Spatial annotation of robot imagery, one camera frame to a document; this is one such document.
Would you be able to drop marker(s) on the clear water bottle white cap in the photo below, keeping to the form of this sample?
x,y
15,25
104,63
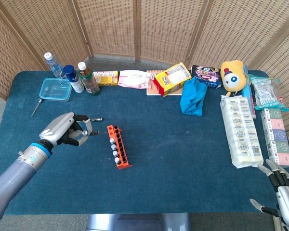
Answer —
x,y
53,65

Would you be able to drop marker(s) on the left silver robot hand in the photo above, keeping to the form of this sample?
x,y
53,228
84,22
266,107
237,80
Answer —
x,y
57,127

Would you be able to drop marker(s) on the long white wrapped pack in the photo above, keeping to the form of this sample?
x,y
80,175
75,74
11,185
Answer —
x,y
240,132

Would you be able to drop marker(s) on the blue table carpet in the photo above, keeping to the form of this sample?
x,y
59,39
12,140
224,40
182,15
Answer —
x,y
171,144

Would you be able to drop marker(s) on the green white snack bag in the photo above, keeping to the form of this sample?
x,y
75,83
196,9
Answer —
x,y
265,93

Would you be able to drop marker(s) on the pastel tissue multipack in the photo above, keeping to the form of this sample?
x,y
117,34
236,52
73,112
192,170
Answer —
x,y
277,137

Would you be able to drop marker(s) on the orange bit holder rack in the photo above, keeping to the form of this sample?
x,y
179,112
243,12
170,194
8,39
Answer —
x,y
124,166

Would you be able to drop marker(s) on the blue cloth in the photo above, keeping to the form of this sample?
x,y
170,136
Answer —
x,y
191,98

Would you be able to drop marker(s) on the yellow plush toy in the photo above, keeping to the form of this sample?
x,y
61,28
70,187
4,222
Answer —
x,y
233,77

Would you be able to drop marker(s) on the clear container blue rim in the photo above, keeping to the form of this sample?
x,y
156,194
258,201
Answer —
x,y
54,90

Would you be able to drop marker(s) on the wicker folding screen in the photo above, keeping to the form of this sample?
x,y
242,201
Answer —
x,y
110,24

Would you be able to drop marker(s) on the white bottle blue cap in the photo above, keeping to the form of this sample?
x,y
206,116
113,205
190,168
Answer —
x,y
75,83

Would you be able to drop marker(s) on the grey robot torso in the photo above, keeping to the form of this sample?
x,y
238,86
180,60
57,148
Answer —
x,y
135,222

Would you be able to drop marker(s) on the dark sanitary pad pack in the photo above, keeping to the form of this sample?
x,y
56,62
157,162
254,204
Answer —
x,y
207,74

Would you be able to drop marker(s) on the small yellow box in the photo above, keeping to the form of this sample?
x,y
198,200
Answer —
x,y
106,78

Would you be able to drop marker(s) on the pink wipes pack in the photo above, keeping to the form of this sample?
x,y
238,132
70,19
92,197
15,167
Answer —
x,y
132,79

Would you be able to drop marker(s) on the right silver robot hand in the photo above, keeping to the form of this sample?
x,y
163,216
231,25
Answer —
x,y
287,204

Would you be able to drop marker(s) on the long blue box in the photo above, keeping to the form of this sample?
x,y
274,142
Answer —
x,y
246,92

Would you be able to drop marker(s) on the green label tea bottle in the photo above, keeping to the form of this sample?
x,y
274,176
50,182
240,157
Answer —
x,y
89,81

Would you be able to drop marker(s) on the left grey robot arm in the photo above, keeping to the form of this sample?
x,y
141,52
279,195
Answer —
x,y
14,173

